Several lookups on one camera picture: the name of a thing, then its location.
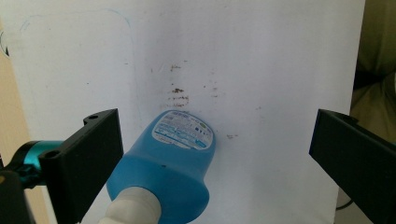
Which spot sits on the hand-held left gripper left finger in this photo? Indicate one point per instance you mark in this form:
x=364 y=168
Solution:
x=84 y=161

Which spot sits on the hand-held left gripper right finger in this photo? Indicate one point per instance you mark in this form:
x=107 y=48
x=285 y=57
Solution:
x=358 y=161

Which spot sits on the blue bottle with white cap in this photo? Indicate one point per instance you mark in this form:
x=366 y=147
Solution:
x=162 y=177

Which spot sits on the olive green cloth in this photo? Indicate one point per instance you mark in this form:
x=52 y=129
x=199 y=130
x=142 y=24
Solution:
x=378 y=34

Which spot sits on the white board with brown stains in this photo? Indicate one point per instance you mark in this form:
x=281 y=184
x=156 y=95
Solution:
x=249 y=46

